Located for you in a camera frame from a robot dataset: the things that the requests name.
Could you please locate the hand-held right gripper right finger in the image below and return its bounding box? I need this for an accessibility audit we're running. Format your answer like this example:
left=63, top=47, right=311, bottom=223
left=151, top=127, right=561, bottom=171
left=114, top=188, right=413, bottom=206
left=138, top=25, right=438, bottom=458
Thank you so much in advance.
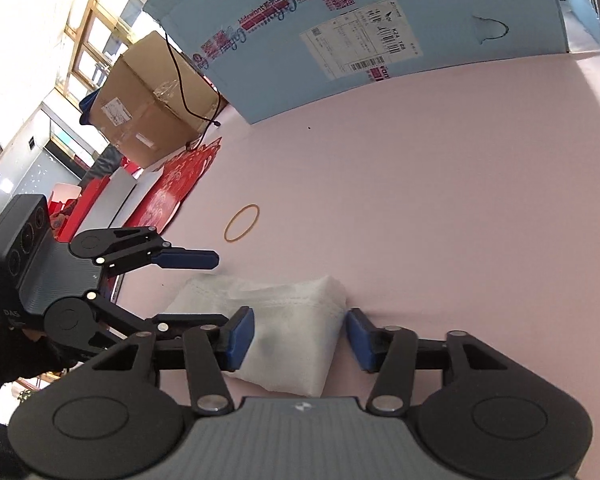
left=344, top=308, right=513, bottom=417

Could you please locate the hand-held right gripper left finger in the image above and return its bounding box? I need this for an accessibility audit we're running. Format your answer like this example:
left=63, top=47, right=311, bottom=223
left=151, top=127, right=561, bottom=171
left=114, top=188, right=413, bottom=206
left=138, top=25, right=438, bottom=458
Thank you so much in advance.
left=92, top=306, right=256, bottom=417

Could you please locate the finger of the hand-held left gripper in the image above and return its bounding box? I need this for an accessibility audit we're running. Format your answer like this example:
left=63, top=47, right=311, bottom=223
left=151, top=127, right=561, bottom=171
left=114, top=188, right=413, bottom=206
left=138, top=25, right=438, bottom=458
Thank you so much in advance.
left=77, top=300, right=229, bottom=362
left=100, top=226, right=221, bottom=277

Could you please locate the white non-woven shopping bag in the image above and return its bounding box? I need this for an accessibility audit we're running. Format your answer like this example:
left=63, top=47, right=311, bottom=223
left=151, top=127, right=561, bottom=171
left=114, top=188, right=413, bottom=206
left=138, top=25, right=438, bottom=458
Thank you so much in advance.
left=164, top=274, right=349, bottom=397

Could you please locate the tan rubber band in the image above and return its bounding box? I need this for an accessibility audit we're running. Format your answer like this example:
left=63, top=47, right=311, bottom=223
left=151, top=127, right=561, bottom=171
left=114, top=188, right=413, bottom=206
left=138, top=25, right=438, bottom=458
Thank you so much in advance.
left=223, top=203, right=262, bottom=243

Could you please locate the red gift box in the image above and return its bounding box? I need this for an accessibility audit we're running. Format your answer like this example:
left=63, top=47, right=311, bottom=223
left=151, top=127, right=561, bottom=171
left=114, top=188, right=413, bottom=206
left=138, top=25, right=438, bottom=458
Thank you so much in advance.
left=46, top=179, right=112, bottom=241

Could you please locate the white flat board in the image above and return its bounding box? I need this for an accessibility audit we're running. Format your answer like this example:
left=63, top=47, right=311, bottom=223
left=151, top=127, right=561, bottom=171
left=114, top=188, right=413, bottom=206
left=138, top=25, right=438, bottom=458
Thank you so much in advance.
left=74, top=169, right=142, bottom=242

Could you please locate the sealed brown cardboard box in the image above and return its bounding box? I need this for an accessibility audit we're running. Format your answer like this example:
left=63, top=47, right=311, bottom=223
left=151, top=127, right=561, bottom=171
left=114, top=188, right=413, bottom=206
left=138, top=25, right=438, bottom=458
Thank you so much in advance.
left=88, top=30, right=222, bottom=169

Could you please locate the light blue box with label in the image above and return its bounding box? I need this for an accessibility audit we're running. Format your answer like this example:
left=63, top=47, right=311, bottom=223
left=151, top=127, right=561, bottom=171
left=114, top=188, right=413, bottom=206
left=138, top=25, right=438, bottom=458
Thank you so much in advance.
left=142, top=0, right=572, bottom=126

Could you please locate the black cable with plug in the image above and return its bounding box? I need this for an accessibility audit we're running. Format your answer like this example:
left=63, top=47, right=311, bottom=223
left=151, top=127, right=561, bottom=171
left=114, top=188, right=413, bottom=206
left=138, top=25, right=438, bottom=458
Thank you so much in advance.
left=164, top=30, right=222, bottom=129

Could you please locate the wooden window frame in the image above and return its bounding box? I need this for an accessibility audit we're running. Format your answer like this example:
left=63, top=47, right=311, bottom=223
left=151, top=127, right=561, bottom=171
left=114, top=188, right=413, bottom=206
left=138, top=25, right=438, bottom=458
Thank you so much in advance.
left=54, top=0, right=148, bottom=107

